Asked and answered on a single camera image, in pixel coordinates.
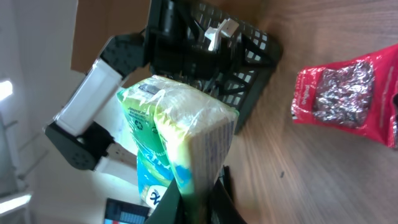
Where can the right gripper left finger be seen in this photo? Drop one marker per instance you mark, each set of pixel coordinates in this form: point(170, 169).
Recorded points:
point(169, 210)

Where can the grey plastic mesh basket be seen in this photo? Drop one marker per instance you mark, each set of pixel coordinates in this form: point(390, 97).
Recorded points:
point(242, 62)

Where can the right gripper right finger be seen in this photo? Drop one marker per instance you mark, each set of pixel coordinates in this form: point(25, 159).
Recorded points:
point(222, 209)

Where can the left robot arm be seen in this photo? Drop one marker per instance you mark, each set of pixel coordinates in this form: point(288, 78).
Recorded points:
point(84, 143)

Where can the red snack bag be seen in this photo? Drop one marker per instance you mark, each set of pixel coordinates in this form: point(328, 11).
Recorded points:
point(358, 96)

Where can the green tissue pack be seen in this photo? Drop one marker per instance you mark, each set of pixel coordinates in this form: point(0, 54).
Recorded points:
point(182, 134)

